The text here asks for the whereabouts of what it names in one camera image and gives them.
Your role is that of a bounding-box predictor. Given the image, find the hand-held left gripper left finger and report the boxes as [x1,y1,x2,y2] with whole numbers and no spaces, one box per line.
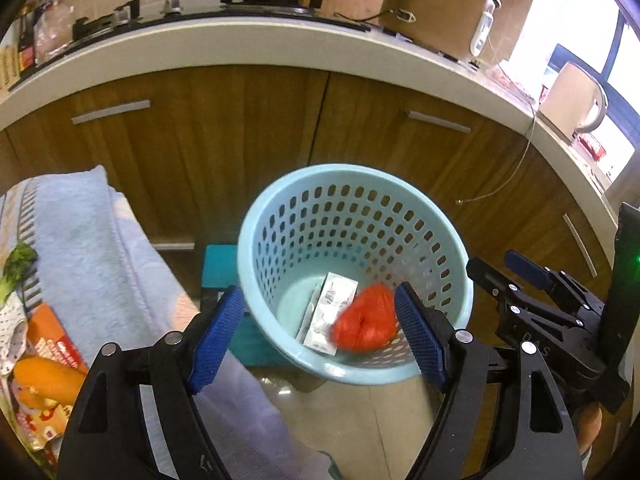
[57,285,246,480]

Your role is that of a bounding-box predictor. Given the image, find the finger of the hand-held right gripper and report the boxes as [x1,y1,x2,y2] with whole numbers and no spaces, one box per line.
[504,250,608,330]
[466,257,531,320]

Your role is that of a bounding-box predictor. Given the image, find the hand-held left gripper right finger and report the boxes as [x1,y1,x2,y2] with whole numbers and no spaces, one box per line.
[394,281,586,480]

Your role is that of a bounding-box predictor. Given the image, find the red plastic bag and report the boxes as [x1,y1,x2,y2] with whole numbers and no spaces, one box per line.
[332,282,401,353]

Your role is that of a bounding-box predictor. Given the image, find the white foil wrapper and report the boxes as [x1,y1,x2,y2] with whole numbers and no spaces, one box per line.
[295,271,359,356]

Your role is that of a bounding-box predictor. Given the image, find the light blue perforated plastic basket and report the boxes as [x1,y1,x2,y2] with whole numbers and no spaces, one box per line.
[236,162,475,386]

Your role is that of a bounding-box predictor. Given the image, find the orange snack packet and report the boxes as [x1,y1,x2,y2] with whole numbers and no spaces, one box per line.
[10,302,91,453]

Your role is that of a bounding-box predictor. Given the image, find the white patterned plastic bag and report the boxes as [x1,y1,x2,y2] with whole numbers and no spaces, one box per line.
[0,300,28,376]

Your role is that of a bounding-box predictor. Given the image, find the green vegetable stalk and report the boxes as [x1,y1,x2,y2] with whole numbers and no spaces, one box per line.
[0,242,38,306]

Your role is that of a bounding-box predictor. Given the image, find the person's right hand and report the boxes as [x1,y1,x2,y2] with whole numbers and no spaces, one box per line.
[575,402,601,461]

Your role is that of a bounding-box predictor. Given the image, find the teal cardboard box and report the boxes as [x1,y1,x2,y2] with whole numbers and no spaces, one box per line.
[200,244,301,368]

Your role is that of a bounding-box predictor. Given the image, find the red packet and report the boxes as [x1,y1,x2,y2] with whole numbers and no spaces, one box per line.
[575,132,607,158]

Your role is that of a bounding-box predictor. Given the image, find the blue patterned tablecloth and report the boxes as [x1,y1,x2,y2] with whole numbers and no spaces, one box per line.
[0,165,346,480]

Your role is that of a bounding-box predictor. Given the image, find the beige electric kettle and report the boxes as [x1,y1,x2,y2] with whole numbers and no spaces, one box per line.
[540,61,609,143]

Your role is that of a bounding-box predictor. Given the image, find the window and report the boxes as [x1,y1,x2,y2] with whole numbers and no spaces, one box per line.
[547,7,640,186]

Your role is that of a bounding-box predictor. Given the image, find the brown rice cooker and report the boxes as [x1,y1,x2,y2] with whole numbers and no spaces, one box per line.
[377,0,502,58]

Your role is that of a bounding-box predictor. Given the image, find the beige chopstick holder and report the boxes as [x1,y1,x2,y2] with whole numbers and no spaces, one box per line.
[0,42,21,91]

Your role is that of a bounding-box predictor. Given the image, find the clear plastic bag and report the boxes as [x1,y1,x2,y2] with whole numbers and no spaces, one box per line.
[35,0,76,61]

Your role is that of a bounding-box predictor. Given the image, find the dark sauce bottle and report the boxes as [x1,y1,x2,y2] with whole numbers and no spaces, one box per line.
[17,2,38,68]

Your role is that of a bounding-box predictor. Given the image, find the silver cabinet handle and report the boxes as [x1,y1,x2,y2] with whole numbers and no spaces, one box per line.
[406,109,472,134]
[71,100,151,126]
[562,212,598,278]

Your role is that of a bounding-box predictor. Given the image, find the thin beige wire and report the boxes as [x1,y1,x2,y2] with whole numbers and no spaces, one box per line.
[455,35,538,206]

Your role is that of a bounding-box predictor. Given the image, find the black power cable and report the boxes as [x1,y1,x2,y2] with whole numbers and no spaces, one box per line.
[335,7,416,27]

